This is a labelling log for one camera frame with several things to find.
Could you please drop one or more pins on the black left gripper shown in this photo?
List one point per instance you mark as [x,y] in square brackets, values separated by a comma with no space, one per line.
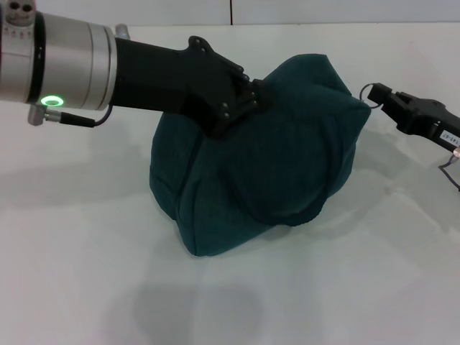
[172,86]

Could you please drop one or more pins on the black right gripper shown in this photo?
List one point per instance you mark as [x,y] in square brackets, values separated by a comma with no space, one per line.
[431,118]

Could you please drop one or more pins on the dark green insulated lunch bag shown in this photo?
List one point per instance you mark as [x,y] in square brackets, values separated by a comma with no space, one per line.
[273,161]

